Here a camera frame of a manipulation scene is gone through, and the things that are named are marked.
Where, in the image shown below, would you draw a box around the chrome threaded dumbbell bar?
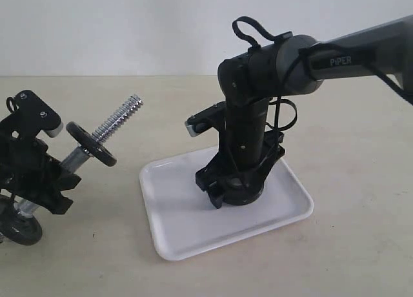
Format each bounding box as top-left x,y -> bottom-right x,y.
0,94 -> 143,243

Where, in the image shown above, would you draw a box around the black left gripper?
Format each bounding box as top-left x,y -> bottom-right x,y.
1,132 -> 81,215

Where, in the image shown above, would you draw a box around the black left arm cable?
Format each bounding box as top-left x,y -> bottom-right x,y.
0,187 -> 20,214

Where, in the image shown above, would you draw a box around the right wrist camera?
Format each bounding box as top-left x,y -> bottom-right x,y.
185,101 -> 226,138

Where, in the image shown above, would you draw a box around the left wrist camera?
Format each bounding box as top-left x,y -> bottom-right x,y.
1,90 -> 63,139

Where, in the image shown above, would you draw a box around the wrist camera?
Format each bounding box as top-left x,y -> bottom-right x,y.
185,101 -> 226,138
1,90 -> 63,139

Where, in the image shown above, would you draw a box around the black weight plate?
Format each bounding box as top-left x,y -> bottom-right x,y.
223,178 -> 264,206
66,121 -> 117,167
1,195 -> 43,246

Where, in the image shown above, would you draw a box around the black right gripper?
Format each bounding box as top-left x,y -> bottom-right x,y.
195,130 -> 285,209

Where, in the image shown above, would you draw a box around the white rectangular plastic tray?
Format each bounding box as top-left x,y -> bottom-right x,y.
139,147 -> 314,261

